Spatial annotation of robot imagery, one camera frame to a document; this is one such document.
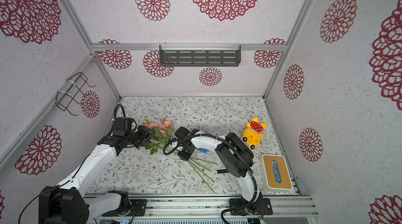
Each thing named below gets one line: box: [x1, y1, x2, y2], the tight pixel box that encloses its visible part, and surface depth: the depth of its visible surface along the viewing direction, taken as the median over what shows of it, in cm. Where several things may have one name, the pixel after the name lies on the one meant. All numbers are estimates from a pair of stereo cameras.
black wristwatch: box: [216, 169, 230, 174], surface depth 87 cm
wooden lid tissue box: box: [261, 154, 294, 192], surface depth 80 cm
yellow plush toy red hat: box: [240, 117, 267, 150], surface depth 99 cm
